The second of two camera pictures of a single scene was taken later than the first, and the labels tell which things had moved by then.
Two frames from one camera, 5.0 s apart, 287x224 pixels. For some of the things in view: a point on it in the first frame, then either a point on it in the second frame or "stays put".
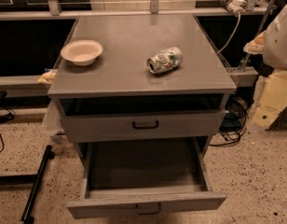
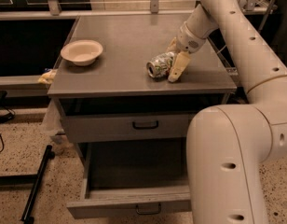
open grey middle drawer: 143,175 stays put
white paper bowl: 84,52 stays put
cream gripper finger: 275,91 → 181,61
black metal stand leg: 48,154 stays put
